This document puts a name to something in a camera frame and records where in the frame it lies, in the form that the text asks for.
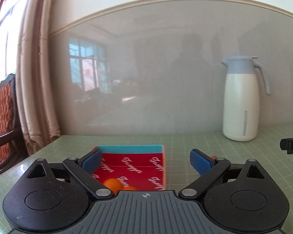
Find orange tangerine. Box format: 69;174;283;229
103;179;123;194
123;186;137;191

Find beige lace curtain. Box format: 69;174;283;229
16;0;60;155

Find white and grey thermos jug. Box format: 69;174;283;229
221;56;271;142

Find green grid tablecloth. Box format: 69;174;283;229
0;124;293;233

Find wooden sofa with red cushions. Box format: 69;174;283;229
0;74;29;175

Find colourful cardboard box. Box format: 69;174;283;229
92;145;166;191

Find orange tangerine front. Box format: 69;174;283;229
123;186;137;191

